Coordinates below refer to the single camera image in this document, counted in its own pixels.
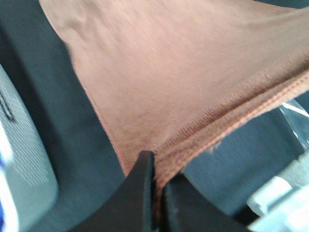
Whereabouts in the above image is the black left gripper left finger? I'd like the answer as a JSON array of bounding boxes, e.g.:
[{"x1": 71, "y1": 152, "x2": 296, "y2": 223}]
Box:
[{"x1": 71, "y1": 151, "x2": 154, "y2": 232}]

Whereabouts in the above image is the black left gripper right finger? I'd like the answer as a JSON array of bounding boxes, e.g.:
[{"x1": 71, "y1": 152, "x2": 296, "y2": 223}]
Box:
[{"x1": 164, "y1": 174, "x2": 258, "y2": 232}]

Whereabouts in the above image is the brown microfiber towel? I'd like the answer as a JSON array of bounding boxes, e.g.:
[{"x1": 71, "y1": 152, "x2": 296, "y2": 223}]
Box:
[{"x1": 40, "y1": 0, "x2": 309, "y2": 221}]

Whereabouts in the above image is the black table cloth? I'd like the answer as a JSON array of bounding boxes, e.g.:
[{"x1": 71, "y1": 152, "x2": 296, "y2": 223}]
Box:
[{"x1": 0, "y1": 0, "x2": 303, "y2": 232}]

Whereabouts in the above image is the grey perforated laundry basket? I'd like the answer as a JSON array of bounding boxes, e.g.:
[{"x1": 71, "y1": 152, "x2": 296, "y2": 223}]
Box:
[{"x1": 0, "y1": 69, "x2": 58, "y2": 232}]

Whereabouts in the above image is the white plastic storage bin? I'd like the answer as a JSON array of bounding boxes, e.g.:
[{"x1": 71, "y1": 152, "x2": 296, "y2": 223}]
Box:
[{"x1": 247, "y1": 152, "x2": 309, "y2": 232}]

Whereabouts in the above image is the blue cloth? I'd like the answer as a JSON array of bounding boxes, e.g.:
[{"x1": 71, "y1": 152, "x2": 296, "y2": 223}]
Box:
[{"x1": 0, "y1": 156, "x2": 10, "y2": 232}]

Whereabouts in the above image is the clear tape strip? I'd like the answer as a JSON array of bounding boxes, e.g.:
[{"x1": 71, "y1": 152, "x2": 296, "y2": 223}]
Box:
[{"x1": 279, "y1": 100, "x2": 309, "y2": 151}]

